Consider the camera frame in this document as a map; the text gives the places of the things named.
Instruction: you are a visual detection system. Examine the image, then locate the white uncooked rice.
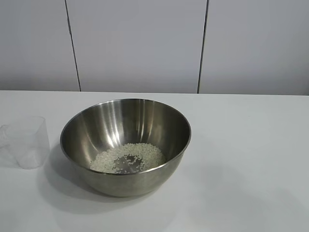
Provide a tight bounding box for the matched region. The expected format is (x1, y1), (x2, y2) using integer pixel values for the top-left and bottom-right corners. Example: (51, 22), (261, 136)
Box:
(89, 142), (168, 174)

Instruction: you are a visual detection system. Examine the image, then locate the stainless steel mixing bowl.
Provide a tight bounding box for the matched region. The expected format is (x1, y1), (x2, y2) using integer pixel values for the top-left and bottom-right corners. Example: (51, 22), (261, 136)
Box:
(59, 97), (192, 198)

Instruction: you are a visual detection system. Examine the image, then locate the clear plastic measuring cup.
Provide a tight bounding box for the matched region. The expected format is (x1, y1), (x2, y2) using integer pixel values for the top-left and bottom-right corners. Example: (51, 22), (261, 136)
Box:
(0, 116), (51, 171)

